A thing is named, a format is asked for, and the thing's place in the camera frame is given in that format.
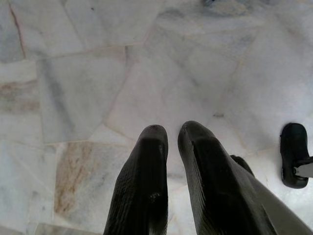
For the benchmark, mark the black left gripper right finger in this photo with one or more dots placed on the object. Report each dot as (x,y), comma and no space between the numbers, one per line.
(215,186)

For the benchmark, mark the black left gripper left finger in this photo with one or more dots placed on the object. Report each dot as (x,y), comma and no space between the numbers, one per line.
(141,176)

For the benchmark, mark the black robot left foot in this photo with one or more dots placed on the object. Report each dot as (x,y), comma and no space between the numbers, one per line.
(242,164)

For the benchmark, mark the dark grey robot left leg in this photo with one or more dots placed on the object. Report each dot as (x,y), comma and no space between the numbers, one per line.
(288,213)

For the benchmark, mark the silver robot right leg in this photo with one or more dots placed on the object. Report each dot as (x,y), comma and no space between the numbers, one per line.
(304,168)

